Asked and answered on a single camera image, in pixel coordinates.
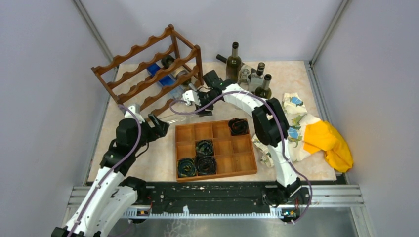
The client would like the dark green wine bottle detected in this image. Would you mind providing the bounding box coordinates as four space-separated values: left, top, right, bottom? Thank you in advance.
254 74 272 99

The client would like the rolled dark green tie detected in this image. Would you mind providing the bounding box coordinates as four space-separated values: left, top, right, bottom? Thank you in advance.
177 158 197 178

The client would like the clear glass bottle front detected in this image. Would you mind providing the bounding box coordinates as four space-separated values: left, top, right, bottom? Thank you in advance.
160 114 198 124

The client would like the clear glass bottle back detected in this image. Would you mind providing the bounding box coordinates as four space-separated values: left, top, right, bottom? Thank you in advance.
238 69 251 90

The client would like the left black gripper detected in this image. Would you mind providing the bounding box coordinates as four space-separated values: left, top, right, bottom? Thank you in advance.
131 112 169 152

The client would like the lying green wine bottle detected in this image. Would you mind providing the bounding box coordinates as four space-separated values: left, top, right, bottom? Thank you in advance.
216 54 256 77

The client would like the clear glass bottle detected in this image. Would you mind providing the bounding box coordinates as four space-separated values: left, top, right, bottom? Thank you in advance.
238 69 251 90
160 114 198 124

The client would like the dinosaur print white cloth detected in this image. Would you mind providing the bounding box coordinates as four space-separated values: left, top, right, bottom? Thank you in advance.
251 92 322 168

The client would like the blue square glass bottle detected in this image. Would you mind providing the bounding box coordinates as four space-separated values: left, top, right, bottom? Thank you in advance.
147 63 183 99

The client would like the dark wine bottle beige label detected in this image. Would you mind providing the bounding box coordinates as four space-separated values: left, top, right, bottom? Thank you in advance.
161 55 197 91

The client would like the wooden compartment tray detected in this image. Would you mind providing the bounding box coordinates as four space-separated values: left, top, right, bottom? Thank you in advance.
174 120 257 182

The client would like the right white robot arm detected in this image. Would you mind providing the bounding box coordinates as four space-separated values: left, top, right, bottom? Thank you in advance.
191 70 301 203

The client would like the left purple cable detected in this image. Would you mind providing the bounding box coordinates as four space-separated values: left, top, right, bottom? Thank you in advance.
65 104 142 237

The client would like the yellow cloth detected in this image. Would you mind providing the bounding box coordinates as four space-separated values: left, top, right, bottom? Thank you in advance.
303 121 353 173

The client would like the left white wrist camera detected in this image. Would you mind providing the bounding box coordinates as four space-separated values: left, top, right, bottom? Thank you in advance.
124 103 145 123

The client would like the rolled tie orange pattern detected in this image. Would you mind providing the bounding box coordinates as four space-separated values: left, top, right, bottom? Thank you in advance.
228 118 249 136

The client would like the rolled dark blue tie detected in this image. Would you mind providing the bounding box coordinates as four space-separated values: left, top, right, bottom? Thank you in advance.
194 156 217 175

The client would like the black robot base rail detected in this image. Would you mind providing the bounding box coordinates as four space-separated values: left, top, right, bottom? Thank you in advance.
70 178 364 225

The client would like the brown wooden wine rack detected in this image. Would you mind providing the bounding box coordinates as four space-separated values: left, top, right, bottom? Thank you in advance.
91 23 204 117

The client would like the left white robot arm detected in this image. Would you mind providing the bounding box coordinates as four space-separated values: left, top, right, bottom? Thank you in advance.
51 112 169 237

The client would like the dark wine bottle grey label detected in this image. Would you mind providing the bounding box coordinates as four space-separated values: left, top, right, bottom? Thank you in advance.
226 41 242 82

